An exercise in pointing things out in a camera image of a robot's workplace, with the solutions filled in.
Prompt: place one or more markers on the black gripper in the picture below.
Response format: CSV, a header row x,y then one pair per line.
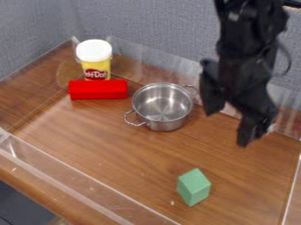
x,y
237,81

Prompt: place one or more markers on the green foam block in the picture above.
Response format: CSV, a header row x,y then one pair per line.
x,y
193,187

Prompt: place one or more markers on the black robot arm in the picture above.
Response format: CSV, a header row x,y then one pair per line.
x,y
250,24

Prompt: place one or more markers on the small steel pot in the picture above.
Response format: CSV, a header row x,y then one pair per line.
x,y
162,106

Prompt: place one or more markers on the red rectangular block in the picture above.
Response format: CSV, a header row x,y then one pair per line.
x,y
106,89

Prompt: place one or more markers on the yellow Play-Doh can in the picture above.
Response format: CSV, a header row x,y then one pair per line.
x,y
94,53

